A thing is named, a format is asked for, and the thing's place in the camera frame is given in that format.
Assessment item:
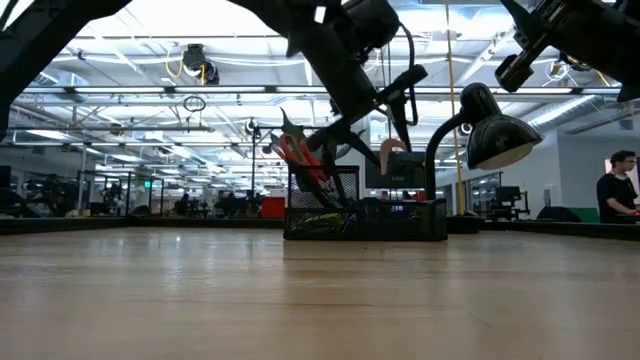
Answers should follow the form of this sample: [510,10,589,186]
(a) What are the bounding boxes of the green panel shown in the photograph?
[568,207,602,225]

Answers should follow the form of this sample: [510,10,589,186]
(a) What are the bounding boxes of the person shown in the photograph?
[174,192,192,218]
[594,148,640,225]

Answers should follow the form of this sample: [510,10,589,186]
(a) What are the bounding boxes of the long ceiling light bar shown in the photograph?
[19,84,624,97]

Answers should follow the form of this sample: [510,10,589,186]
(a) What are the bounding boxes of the black gooseneck desk lamp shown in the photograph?
[423,82,545,235]

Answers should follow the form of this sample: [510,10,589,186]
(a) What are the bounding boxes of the pink sticky note pad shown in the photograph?
[377,138,410,177]

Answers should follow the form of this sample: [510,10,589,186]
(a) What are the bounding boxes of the black equipment cart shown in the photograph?
[485,185,532,222]

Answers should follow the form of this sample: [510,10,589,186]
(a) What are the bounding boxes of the yellow hanging cable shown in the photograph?
[444,0,466,217]

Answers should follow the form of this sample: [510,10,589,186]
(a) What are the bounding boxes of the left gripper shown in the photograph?
[284,0,416,169]

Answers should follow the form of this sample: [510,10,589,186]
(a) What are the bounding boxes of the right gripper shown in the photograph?
[499,0,640,105]

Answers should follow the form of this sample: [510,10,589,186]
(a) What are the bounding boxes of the red cabinet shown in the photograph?
[260,196,287,220]

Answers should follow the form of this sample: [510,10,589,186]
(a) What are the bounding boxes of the silver ventilation duct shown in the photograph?
[524,94,619,132]

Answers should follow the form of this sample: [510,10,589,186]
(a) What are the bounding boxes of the black mesh desk organizer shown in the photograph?
[283,165,449,243]

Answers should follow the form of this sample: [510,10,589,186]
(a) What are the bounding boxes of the green leafy plant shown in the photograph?
[269,107,369,169]

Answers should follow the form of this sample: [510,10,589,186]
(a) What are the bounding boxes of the yellow-green eraser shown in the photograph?
[298,213,351,234]

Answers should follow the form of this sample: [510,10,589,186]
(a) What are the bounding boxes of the black dome cover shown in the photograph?
[534,205,584,224]

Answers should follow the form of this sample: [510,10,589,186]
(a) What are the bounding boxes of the red handled scissors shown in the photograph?
[276,130,337,210]

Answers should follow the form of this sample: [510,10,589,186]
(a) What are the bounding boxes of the black ceiling cable reel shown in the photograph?
[181,43,221,87]

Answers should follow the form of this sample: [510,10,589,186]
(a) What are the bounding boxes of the black monitor screen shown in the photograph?
[363,150,427,191]

